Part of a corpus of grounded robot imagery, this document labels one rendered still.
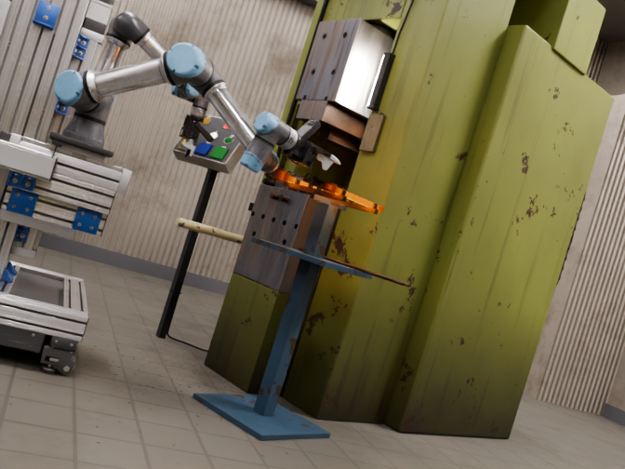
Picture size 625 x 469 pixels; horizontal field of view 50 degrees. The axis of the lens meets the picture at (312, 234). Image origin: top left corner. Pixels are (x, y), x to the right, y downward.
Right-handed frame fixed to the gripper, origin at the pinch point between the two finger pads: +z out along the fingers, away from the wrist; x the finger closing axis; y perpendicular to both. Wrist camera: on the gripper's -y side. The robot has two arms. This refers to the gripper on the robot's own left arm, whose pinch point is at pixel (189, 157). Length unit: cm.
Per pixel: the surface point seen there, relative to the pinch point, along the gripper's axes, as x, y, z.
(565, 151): 47, -177, -63
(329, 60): 32, -44, -63
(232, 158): -0.4, -21.3, -6.7
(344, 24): 35, -45, -80
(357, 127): 32, -68, -38
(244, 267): 27, -36, 43
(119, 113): -265, 26, -33
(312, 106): 30, -43, -40
